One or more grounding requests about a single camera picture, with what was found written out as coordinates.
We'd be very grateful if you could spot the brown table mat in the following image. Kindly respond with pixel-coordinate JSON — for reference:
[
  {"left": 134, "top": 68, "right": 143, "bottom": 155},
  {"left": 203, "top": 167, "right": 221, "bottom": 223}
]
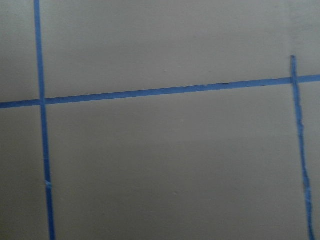
[{"left": 0, "top": 0, "right": 320, "bottom": 240}]

